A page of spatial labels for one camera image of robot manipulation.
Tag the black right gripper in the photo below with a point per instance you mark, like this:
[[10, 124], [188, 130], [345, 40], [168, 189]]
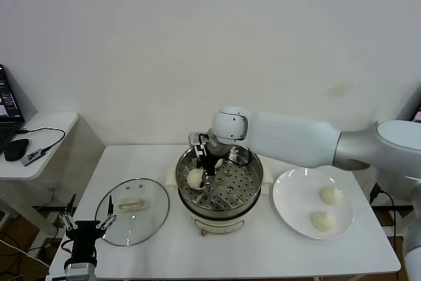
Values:
[[208, 161]]

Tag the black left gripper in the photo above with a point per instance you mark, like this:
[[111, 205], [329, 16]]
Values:
[[85, 235]]

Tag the white steamed baozi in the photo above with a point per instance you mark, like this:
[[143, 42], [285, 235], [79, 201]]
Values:
[[331, 195], [323, 220], [194, 179], [218, 163]]

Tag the round glass pot lid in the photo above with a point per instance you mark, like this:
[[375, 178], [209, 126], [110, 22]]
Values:
[[144, 225]]

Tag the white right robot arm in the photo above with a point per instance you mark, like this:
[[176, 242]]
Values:
[[296, 139]]

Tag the stainless steel steamer basket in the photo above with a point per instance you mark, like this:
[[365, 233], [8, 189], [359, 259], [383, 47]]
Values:
[[237, 192]]

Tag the grey usb adapter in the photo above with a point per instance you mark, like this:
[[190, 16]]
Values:
[[33, 157]]

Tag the round white plate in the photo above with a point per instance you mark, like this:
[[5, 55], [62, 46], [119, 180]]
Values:
[[296, 202]]

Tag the white rounded side table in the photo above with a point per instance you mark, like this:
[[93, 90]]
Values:
[[49, 136]]

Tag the black computer mouse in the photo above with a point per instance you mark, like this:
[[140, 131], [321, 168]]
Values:
[[15, 150]]

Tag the black laptop with lit screen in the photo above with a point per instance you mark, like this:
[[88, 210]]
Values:
[[8, 106]]

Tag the black laptop beside label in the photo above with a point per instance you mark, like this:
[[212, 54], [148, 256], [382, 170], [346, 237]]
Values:
[[417, 113]]

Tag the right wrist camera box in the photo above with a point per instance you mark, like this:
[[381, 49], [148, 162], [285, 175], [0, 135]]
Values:
[[195, 141]]

